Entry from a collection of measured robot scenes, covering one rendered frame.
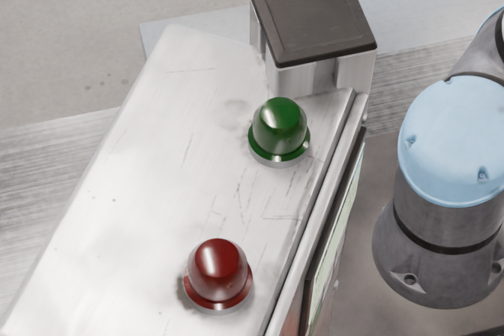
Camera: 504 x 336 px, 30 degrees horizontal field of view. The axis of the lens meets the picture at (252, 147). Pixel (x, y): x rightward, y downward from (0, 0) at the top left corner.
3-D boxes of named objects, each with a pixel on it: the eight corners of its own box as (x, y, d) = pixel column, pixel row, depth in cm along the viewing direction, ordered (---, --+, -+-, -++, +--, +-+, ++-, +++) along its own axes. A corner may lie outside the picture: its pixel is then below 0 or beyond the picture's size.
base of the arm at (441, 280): (388, 318, 101) (394, 272, 94) (360, 203, 111) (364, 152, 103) (524, 298, 102) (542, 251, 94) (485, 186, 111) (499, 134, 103)
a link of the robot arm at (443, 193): (370, 215, 98) (378, 135, 87) (430, 129, 104) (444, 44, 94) (476, 269, 93) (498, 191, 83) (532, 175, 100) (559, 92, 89)
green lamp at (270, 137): (238, 157, 39) (238, 124, 37) (259, 111, 40) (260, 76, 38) (298, 176, 38) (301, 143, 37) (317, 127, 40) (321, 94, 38)
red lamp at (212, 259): (172, 302, 35) (169, 274, 33) (199, 245, 36) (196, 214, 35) (238, 325, 35) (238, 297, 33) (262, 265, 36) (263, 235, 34)
